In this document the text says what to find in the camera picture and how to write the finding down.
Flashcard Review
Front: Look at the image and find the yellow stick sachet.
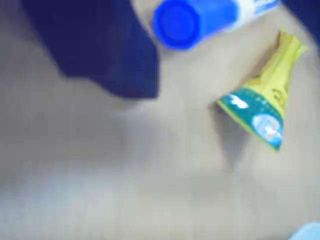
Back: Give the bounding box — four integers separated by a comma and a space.
216, 28, 308, 153

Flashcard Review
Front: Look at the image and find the light green round bowl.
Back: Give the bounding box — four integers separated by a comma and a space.
287, 221, 320, 240

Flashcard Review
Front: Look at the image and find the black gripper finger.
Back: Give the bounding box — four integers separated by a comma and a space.
281, 0, 320, 45
21, 0, 161, 101

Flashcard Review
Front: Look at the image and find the white bottle with blue cap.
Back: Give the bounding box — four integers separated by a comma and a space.
152, 0, 282, 50

